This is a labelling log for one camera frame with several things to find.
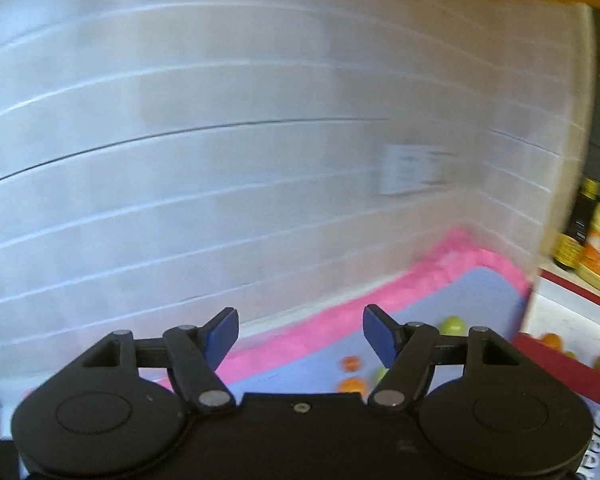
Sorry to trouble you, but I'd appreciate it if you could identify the tall dark bottle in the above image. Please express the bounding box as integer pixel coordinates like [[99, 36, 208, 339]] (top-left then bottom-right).
[[566, 177, 600, 241]]

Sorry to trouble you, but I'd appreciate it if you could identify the pink fluffy blanket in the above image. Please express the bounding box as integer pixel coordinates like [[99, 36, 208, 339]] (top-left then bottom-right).
[[155, 227, 533, 396]]

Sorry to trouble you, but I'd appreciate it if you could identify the dark jar with yellow label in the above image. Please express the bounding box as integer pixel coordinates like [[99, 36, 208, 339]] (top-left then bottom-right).
[[554, 234, 582, 272]]

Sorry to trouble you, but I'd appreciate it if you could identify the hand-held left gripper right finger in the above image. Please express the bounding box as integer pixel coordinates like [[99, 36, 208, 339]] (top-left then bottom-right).
[[362, 304, 523, 411]]

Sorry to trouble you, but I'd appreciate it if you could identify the green apple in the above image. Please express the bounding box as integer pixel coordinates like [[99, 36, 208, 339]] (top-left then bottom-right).
[[439, 315, 468, 337]]

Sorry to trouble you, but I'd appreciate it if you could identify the lavender blue mat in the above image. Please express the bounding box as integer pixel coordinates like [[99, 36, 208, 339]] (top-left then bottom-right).
[[227, 265, 528, 401]]

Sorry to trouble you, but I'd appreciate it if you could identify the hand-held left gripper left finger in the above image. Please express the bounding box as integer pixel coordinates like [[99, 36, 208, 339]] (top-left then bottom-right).
[[82, 307, 241, 413]]

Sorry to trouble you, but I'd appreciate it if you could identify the red and white cardboard box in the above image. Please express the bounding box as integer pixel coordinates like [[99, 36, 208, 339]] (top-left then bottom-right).
[[512, 267, 600, 480]]

